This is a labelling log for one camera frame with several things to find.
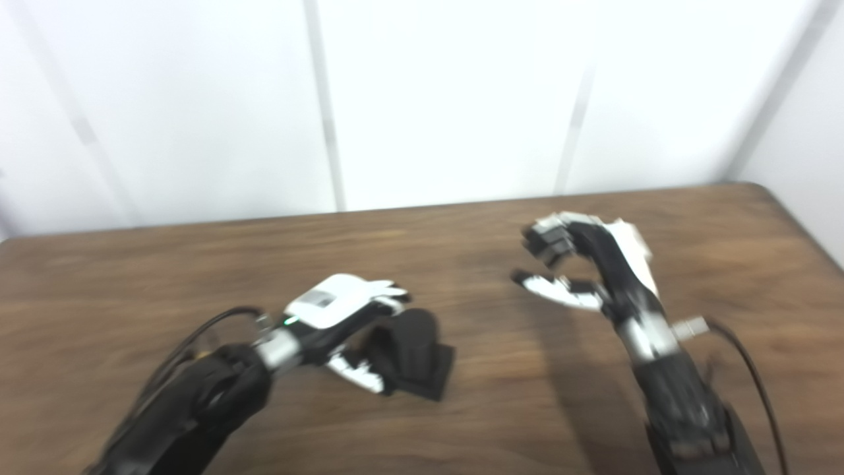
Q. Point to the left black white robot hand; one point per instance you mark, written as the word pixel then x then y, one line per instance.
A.
pixel 330 300

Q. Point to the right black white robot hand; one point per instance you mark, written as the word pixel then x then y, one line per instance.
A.
pixel 616 277

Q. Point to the white square piece with hole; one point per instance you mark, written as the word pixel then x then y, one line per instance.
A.
pixel 634 239

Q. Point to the black cylinder peg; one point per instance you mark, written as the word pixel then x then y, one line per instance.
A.
pixel 412 356

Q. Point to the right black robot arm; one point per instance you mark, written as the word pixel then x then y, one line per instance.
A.
pixel 686 402

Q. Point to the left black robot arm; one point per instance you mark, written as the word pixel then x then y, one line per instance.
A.
pixel 198 402

